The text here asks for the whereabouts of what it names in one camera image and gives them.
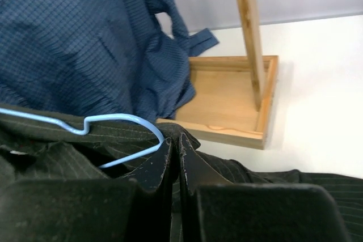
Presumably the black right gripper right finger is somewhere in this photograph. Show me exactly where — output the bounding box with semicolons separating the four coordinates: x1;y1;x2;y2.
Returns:
179;134;351;241

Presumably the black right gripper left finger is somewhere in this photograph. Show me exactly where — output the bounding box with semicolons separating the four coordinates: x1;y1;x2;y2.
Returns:
1;138;173;241

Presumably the light blue wire hanger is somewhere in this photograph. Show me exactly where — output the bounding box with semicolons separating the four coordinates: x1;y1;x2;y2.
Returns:
1;108;164;169

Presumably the dark pinstriped shirt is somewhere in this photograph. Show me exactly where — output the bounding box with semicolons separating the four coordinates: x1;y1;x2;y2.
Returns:
1;114;362;241

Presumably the blue checked shirt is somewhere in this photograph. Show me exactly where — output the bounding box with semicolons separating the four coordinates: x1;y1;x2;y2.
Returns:
1;0;218;122

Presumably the wooden clothes rack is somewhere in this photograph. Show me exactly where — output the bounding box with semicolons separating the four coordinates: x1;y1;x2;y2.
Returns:
173;0;278;150

